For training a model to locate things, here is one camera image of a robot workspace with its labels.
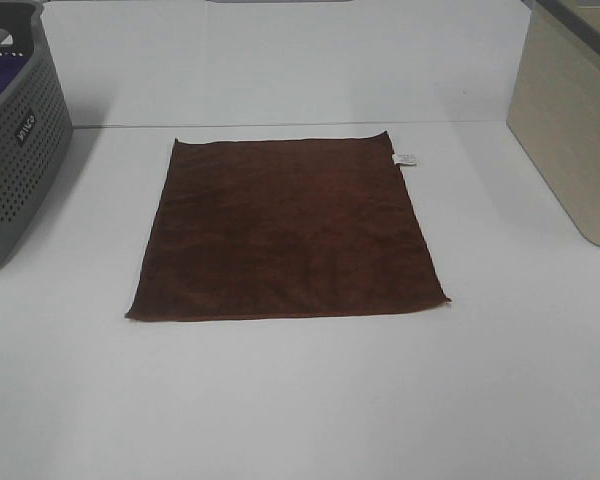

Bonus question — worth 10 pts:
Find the brown towel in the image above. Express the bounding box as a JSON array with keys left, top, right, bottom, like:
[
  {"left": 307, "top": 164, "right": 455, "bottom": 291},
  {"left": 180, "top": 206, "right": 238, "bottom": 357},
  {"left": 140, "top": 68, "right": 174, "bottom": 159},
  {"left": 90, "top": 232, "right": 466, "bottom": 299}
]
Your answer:
[{"left": 128, "top": 132, "right": 447, "bottom": 322}]

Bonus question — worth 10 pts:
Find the beige plastic bin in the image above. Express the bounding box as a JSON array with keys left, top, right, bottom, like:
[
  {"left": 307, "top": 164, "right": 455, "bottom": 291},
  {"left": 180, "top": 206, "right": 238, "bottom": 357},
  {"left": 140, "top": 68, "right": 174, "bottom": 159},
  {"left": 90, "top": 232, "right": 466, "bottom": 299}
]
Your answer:
[{"left": 507, "top": 1, "right": 600, "bottom": 247}]

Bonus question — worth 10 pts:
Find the grey perforated basket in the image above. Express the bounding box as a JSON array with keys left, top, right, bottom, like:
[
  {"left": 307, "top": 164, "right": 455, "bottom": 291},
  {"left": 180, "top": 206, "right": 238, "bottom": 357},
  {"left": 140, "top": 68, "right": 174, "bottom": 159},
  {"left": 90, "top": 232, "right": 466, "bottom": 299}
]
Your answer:
[{"left": 0, "top": 1, "right": 73, "bottom": 267}]

